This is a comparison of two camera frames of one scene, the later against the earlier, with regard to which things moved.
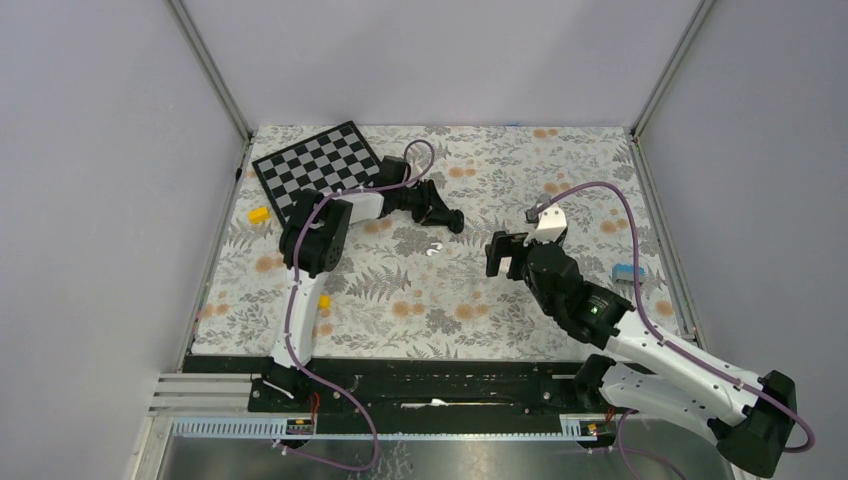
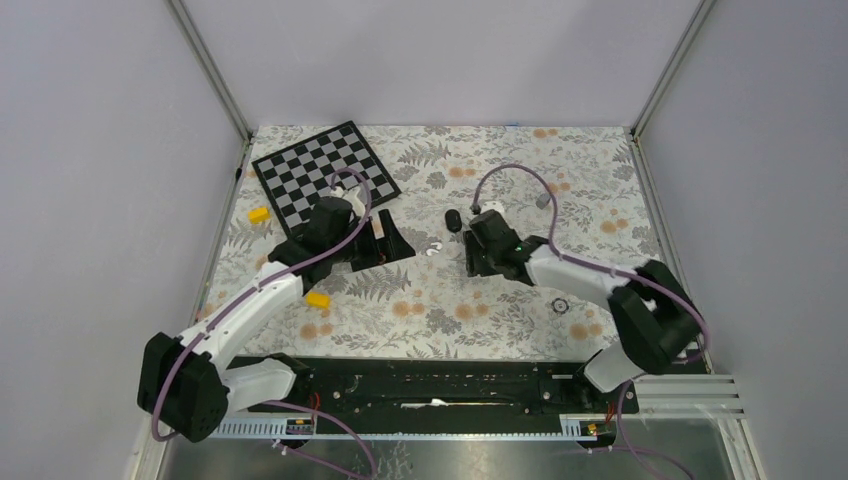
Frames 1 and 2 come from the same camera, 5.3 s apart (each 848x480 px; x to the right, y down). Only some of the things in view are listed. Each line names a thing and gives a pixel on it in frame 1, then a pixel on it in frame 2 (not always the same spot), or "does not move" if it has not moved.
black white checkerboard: x=334 y=161 does not move
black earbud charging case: x=456 y=221 does not move
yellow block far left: x=259 y=215 does not move
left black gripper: x=439 y=215 to x=393 y=246
